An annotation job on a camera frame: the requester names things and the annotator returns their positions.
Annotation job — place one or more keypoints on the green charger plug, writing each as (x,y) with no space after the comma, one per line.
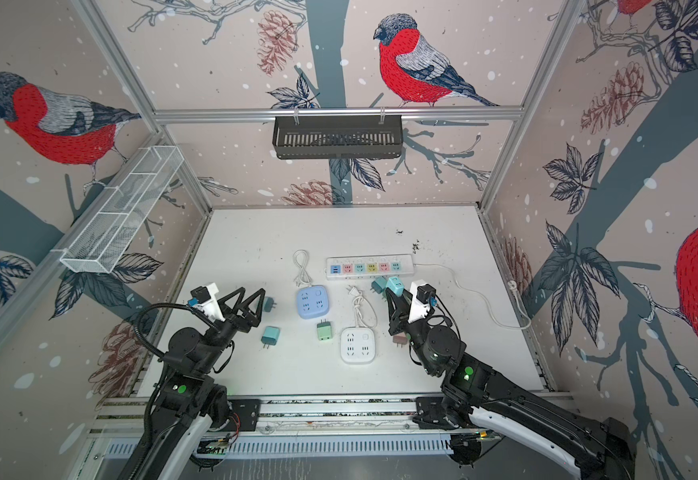
(324,331)

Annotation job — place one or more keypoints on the white wire mesh shelf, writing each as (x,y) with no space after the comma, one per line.
(106,237)

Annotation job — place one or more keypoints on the light teal charger plug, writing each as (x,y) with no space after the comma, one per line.
(395,285)

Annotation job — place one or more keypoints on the dark teal charger plug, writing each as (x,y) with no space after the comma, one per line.
(379,284)

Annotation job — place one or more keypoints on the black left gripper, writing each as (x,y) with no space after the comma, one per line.
(244,324)

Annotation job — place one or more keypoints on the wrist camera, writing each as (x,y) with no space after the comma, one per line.
(427,294)
(204,299)

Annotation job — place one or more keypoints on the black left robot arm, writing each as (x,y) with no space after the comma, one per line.
(186,401)

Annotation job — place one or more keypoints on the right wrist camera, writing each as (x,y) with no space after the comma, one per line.
(427,294)

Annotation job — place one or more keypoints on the white multicolour power strip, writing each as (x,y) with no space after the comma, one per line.
(359,267)

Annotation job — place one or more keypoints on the blue square socket cube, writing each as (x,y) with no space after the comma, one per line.
(312,302)

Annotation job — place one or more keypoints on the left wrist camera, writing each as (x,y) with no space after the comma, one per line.
(204,299)

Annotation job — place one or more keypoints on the aluminium front rail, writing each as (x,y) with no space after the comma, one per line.
(280,414)

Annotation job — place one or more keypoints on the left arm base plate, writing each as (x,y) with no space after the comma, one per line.
(243,415)

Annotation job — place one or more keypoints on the white square socket cube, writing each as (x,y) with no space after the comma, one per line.
(357,345)

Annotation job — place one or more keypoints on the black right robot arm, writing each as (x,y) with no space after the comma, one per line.
(475,395)

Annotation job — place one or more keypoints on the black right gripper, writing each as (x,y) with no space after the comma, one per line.
(399,320)

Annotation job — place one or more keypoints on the black wire basket shelf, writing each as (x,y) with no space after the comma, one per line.
(339,137)

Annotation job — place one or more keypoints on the pink charger plug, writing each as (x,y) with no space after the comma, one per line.
(400,340)

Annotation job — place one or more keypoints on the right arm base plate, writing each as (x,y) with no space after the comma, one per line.
(443,413)

